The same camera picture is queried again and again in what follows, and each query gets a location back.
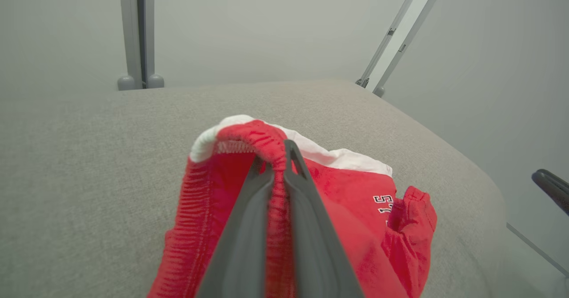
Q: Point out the grey partition post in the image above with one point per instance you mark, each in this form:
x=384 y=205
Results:
x=400 y=31
x=132 y=31

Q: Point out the red shorts white trim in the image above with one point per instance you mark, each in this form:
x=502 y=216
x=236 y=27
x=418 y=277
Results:
x=355 y=209

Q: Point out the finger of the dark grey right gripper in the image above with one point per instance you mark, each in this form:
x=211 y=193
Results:
x=555 y=189

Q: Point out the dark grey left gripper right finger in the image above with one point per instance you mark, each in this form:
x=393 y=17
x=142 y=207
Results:
x=315 y=244

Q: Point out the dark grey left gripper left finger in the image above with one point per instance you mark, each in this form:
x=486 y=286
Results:
x=242 y=244

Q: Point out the grey fabric sofa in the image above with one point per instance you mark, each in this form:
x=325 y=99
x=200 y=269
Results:
x=89 y=178

